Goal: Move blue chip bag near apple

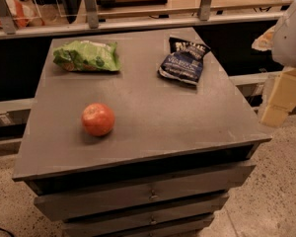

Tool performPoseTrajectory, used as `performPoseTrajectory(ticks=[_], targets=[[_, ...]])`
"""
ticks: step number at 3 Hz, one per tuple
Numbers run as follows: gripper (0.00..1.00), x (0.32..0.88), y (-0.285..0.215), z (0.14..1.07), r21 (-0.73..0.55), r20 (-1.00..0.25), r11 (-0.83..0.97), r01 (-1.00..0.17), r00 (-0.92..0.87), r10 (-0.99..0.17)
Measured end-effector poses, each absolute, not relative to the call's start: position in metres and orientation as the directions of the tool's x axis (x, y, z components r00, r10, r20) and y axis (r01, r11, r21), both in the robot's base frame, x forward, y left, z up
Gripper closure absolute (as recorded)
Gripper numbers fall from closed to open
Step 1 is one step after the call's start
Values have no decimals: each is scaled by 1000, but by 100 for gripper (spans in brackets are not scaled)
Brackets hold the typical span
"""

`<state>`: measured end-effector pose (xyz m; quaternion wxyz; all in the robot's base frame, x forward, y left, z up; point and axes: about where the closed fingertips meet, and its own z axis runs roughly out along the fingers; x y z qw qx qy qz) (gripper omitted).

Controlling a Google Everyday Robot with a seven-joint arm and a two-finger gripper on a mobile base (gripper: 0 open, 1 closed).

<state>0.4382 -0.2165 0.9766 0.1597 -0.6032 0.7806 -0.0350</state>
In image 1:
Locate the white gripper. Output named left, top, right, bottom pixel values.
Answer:
left=252, top=0, right=296, bottom=127

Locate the blue chip bag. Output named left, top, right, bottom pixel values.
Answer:
left=158, top=37, right=210, bottom=85

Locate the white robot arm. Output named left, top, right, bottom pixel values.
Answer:
left=252, top=0, right=296, bottom=127

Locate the red apple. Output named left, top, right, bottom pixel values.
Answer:
left=81, top=103, right=115, bottom=136

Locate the green chip bag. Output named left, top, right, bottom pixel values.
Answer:
left=53, top=40, right=120, bottom=72

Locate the orange white bag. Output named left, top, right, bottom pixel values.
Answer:
left=0, top=0, right=44, bottom=28

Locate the top drawer knob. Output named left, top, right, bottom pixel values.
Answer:
left=149, top=190, right=158, bottom=200

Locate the metal railing frame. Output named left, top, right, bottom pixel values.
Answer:
left=0, top=0, right=293, bottom=40

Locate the black cable on floor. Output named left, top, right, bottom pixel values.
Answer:
left=0, top=226, right=16, bottom=237

